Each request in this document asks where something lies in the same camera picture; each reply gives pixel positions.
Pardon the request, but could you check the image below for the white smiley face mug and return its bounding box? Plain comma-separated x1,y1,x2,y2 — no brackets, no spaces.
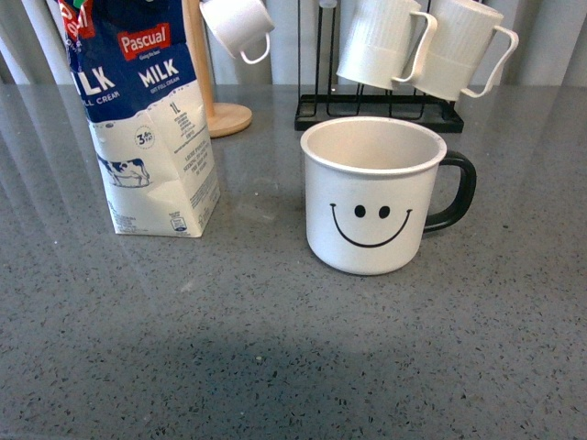
301,116,477,275

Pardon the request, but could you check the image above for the blue white milk carton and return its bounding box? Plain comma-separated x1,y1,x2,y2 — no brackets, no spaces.
59,0,220,237

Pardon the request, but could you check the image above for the cream ribbed cup left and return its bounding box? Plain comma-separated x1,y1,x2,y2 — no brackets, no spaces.
337,0,437,90

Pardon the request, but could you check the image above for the cream ribbed cup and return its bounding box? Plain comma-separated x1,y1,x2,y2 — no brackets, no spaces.
409,1,519,102
337,0,437,90

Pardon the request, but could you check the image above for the cream ribbed cup right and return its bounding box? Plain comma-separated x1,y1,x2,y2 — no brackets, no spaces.
409,1,519,102

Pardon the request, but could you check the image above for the wooden mug tree stand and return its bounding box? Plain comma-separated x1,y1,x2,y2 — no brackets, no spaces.
182,0,252,138

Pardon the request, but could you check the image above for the small white hanging mug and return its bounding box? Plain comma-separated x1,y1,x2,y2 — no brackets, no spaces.
199,0,275,65

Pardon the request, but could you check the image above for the white pleated curtain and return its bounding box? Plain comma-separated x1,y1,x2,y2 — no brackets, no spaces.
1,1,586,87

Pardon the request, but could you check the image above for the black wire cup rack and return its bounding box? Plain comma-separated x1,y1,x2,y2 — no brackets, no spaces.
293,2,464,134

